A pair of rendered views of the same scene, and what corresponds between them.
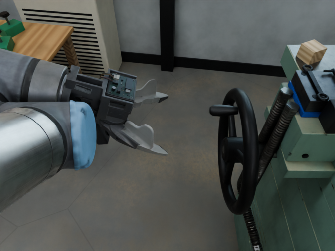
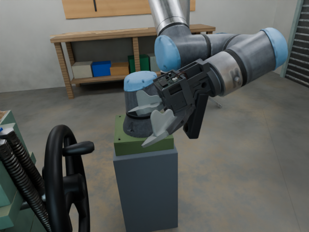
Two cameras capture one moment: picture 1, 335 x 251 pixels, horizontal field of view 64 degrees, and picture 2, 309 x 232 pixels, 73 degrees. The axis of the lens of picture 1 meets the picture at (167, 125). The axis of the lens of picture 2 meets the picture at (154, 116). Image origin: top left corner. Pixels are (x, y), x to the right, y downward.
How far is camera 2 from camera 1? 0.76 m
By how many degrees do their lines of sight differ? 101
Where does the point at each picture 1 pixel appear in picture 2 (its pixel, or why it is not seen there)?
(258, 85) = not seen: outside the picture
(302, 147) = not seen: hidden behind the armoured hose
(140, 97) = (164, 123)
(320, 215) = not seen: hidden behind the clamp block
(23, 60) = (234, 47)
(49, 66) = (219, 55)
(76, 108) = (163, 36)
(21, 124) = (163, 13)
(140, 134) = (147, 99)
